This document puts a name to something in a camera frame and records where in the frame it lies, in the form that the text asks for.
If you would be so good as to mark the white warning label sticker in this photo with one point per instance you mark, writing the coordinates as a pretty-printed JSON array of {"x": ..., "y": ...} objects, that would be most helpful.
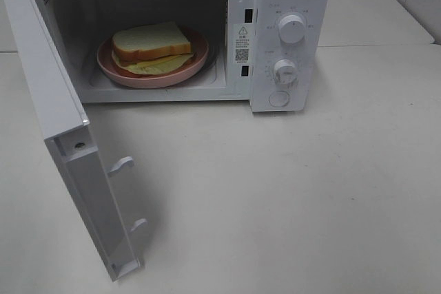
[{"x": 242, "y": 42}]

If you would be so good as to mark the lower white timer knob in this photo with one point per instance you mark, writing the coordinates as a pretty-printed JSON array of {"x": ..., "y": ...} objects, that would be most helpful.
[{"x": 285, "y": 71}]

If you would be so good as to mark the round white door button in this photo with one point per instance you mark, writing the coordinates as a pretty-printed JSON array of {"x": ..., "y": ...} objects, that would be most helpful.
[{"x": 279, "y": 99}]

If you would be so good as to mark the pink round plate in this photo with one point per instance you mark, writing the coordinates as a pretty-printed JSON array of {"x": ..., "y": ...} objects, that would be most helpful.
[{"x": 190, "y": 68}]

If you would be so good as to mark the upper white power knob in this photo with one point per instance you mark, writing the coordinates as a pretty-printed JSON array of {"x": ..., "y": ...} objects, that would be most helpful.
[{"x": 291, "y": 28}]

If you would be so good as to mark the toy sandwich with cheese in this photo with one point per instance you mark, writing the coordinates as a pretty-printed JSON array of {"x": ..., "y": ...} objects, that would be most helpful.
[{"x": 151, "y": 50}]

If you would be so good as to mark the white microwave oven body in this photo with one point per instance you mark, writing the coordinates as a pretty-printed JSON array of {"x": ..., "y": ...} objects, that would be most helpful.
[{"x": 85, "y": 24}]

